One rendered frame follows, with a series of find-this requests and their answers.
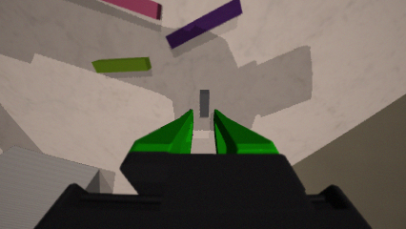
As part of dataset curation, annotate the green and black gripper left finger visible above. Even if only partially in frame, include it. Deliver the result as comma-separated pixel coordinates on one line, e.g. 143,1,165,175
129,110,193,154

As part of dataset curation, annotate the lime green rod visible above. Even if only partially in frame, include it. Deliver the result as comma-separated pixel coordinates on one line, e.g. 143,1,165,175
92,57,152,73

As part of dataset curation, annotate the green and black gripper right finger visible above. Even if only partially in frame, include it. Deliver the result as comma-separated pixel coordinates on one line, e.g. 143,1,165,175
213,109,279,154

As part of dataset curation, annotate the pink rod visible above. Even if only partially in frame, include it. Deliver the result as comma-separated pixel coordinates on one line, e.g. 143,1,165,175
102,0,162,20

